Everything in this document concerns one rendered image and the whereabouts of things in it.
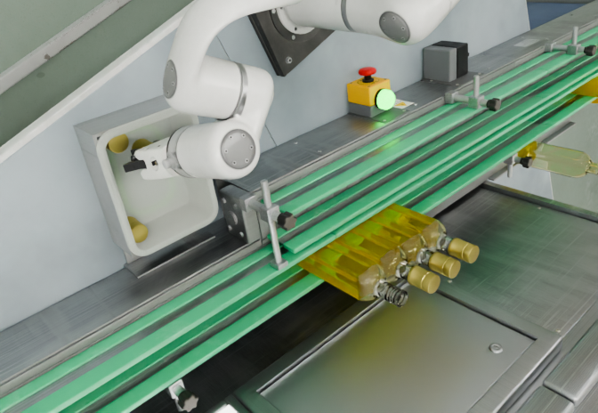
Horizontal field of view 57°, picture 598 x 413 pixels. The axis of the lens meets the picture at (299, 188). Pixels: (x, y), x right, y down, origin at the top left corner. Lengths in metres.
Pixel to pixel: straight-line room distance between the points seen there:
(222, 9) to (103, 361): 0.54
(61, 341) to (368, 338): 0.52
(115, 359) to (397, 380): 0.45
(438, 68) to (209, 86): 0.86
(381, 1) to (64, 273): 0.68
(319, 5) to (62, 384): 0.73
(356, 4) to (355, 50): 0.34
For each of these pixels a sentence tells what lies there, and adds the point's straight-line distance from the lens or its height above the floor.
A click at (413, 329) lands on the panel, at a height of 1.11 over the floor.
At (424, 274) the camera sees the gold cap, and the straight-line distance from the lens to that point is 0.96.
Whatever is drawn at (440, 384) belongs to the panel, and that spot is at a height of 1.23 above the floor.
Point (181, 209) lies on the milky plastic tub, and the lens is 1.03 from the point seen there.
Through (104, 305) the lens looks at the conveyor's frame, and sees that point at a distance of 0.97.
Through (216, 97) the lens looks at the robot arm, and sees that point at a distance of 0.67.
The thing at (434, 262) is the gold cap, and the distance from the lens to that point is 1.00.
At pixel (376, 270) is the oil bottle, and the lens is 0.96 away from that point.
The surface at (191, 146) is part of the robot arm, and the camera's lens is 0.71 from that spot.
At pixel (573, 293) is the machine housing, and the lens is 1.24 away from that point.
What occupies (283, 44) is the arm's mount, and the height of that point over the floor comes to 0.78.
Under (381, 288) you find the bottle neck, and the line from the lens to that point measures 0.95.
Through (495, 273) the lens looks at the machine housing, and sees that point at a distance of 1.27.
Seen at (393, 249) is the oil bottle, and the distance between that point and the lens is 1.00.
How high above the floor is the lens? 1.62
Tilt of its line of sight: 45 degrees down
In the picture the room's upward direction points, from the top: 113 degrees clockwise
